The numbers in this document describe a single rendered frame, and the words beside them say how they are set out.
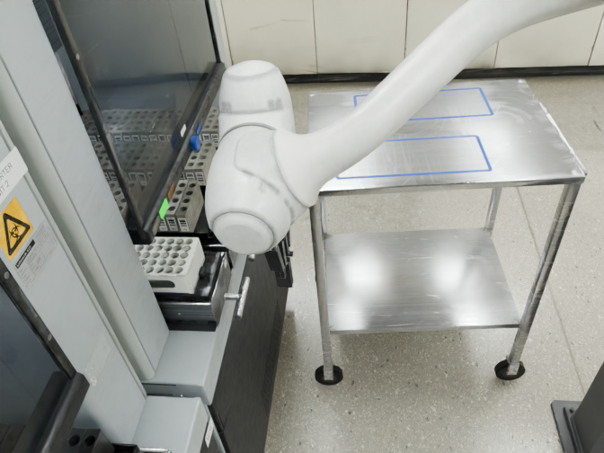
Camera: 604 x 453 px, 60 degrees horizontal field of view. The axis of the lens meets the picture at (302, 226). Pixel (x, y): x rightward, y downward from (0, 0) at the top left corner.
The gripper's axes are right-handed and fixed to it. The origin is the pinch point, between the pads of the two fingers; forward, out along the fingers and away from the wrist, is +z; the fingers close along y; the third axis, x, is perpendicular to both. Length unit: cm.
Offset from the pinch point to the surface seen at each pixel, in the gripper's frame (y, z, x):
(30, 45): 14, -51, -20
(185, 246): -0.6, -4.8, -18.6
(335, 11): -227, 38, -19
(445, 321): -33, 54, 36
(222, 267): -1.4, 1.3, -12.7
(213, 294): 5.9, 0.8, -12.3
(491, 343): -46, 82, 54
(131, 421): 30.0, 4.2, -19.5
